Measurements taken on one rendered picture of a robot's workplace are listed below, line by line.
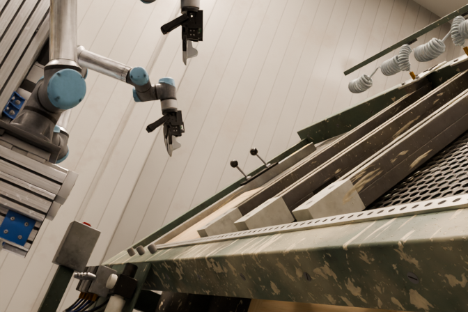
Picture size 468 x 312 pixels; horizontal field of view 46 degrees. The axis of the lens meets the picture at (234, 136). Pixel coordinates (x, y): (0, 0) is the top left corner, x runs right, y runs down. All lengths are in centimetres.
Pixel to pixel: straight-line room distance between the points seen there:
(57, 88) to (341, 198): 98
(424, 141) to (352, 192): 25
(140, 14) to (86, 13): 58
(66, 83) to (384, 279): 124
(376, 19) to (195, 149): 316
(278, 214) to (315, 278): 46
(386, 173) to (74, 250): 146
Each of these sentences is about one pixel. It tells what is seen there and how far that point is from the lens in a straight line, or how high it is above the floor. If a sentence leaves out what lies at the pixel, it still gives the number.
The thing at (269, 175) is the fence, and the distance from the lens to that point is 247.
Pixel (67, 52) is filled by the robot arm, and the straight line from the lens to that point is 184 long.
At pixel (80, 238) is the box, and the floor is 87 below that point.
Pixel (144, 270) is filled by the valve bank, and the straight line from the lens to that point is 178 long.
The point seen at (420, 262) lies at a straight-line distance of 75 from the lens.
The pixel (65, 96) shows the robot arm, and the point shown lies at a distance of 178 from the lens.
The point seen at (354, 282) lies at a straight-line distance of 88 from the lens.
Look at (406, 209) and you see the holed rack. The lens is 84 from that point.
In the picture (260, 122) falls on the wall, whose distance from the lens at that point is 623.
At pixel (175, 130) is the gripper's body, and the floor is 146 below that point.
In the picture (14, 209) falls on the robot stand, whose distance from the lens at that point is 184.
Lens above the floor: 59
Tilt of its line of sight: 22 degrees up
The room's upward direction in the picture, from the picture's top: 21 degrees clockwise
